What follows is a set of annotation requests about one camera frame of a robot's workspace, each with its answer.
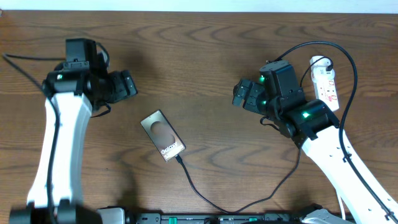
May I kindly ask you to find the black charger cable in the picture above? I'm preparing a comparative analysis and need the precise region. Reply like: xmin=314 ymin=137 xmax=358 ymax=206
xmin=175 ymin=55 xmax=334 ymax=214

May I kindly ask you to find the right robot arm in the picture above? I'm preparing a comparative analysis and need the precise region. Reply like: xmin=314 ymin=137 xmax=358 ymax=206
xmin=233 ymin=60 xmax=397 ymax=223

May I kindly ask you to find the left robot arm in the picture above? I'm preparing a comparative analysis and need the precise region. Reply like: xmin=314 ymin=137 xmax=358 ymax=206
xmin=9 ymin=39 xmax=137 ymax=223

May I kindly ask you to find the white charger adapter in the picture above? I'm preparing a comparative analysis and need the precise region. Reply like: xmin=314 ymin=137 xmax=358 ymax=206
xmin=310 ymin=55 xmax=335 ymax=82

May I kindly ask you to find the white power strip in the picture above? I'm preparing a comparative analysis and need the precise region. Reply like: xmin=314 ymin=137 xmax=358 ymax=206
xmin=309 ymin=55 xmax=340 ymax=112

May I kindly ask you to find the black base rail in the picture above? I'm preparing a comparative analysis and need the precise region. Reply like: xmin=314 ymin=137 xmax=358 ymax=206
xmin=133 ymin=212 xmax=355 ymax=224

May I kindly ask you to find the white power strip cord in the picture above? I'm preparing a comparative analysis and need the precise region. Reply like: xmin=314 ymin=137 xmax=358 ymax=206
xmin=335 ymin=189 xmax=346 ymax=220

